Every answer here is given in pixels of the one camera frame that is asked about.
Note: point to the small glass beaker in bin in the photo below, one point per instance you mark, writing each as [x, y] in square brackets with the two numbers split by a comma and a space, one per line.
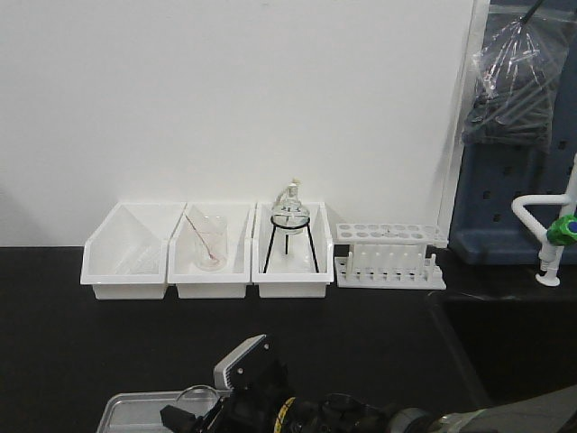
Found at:
[211, 243]

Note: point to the clear plastic bag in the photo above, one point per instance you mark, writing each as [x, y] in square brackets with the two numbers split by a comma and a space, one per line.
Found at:
[518, 72]

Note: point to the white storage bin right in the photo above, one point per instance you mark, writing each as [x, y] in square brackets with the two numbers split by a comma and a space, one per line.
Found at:
[292, 266]

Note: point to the white test tube rack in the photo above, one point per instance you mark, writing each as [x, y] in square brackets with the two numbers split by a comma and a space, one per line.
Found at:
[389, 256]

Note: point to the white lab faucet green knob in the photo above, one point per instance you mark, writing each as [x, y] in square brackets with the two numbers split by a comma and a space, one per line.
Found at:
[555, 237]

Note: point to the white storage bin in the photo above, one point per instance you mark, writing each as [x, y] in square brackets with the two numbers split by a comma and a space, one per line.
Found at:
[229, 282]
[292, 266]
[127, 256]

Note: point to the glass alcohol lamp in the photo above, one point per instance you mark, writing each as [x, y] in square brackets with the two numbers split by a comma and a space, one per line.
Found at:
[289, 215]

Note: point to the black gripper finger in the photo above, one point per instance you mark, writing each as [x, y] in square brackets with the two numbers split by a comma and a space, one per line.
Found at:
[179, 421]

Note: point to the blue drying peg board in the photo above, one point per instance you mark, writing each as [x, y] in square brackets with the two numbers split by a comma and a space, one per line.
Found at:
[484, 229]

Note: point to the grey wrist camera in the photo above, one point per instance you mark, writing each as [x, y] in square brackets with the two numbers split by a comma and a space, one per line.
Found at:
[245, 364]

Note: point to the white storage bin left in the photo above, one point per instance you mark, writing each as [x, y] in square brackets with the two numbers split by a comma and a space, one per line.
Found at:
[127, 256]

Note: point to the clear glass beaker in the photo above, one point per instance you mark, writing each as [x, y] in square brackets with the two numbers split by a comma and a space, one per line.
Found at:
[199, 399]

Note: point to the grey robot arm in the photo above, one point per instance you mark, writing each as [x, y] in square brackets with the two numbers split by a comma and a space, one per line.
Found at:
[551, 412]

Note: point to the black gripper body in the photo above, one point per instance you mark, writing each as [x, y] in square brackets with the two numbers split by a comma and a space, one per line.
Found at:
[269, 405]

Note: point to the silver metal tray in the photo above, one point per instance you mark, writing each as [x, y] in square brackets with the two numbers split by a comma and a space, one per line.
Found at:
[136, 412]

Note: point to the white storage bin middle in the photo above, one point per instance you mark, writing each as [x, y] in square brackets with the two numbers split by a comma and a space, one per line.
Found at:
[229, 282]

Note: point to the black lab sink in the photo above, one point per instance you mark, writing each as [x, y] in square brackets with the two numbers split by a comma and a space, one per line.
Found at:
[508, 348]

